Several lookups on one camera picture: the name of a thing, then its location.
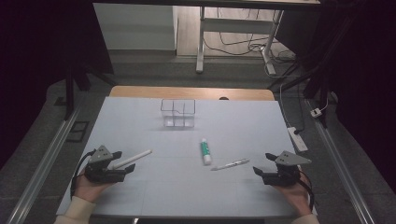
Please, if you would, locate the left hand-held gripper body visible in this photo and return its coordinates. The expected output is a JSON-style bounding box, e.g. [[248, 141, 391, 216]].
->
[[84, 145, 127, 184]]

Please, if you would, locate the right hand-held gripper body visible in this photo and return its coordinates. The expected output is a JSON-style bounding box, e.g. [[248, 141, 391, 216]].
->
[[262, 150, 312, 188]]

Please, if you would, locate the clear plastic organizer box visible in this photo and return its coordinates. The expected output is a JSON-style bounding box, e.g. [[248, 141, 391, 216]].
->
[[160, 98, 196, 129]]

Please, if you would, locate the person's left hand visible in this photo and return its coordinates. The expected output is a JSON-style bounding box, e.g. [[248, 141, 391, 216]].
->
[[74, 172, 115, 203]]

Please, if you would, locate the person's right hand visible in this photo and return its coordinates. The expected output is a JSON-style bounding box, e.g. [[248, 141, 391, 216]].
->
[[274, 172, 313, 217]]

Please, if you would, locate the white power strip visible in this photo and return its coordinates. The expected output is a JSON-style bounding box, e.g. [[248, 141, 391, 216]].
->
[[287, 126, 309, 153]]

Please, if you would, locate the white table mat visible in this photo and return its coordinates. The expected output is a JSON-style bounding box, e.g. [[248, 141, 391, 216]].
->
[[55, 96, 318, 218]]

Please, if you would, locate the black stand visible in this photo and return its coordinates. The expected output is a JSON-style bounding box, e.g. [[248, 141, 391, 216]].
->
[[63, 60, 117, 121], [267, 60, 332, 129]]

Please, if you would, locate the wooden table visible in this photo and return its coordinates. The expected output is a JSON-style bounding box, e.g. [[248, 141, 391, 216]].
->
[[109, 86, 276, 102]]

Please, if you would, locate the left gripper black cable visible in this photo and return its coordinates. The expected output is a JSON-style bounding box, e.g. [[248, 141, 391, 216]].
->
[[70, 148, 96, 200]]

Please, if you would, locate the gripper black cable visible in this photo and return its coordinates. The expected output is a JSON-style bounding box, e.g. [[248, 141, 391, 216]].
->
[[70, 148, 96, 200], [297, 167, 316, 214]]

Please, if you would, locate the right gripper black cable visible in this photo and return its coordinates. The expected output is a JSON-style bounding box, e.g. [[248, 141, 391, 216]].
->
[[297, 167, 316, 214]]

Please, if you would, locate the black floor frame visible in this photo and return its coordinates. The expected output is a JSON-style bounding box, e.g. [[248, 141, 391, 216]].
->
[[65, 120, 91, 144]]

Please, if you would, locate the aluminium rail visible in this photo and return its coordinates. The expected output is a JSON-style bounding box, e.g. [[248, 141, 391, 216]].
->
[[304, 98, 376, 224], [6, 104, 82, 224]]

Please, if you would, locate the black floor cable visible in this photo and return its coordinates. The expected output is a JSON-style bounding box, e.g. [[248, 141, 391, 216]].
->
[[203, 8, 273, 58]]

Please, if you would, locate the white desk frame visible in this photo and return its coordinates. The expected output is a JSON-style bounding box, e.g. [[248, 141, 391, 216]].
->
[[195, 6, 285, 77]]

